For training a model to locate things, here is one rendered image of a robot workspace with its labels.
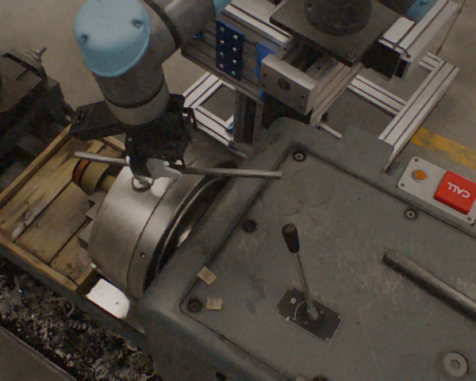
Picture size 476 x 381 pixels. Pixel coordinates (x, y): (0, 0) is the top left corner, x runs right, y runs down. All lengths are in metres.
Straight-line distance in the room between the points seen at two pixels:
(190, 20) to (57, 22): 2.51
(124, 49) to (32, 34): 2.53
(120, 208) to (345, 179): 0.38
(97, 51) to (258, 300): 0.44
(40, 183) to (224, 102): 1.16
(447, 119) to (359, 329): 2.06
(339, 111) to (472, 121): 0.72
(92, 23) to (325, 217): 0.50
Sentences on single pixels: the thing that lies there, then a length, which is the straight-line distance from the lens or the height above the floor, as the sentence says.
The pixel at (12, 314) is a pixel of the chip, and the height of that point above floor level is 0.56.
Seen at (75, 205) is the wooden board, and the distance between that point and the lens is 1.37.
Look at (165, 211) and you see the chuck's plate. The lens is 0.94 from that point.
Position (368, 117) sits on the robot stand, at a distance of 2.43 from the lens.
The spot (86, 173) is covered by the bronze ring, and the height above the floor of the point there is 1.12.
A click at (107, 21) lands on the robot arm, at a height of 1.65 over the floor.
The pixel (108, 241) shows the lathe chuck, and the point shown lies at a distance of 0.99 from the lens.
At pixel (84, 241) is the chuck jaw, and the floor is 1.11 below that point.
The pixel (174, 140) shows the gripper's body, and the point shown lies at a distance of 0.75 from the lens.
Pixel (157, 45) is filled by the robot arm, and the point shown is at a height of 1.62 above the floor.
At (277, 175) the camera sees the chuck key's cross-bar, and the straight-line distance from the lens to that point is 0.82.
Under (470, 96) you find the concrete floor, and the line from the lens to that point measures 2.97.
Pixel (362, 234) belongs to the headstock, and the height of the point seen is 1.25.
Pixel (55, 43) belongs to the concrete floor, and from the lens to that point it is 3.02.
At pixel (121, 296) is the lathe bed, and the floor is 0.86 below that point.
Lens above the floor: 2.04
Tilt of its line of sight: 59 degrees down
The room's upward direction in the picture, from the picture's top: 4 degrees clockwise
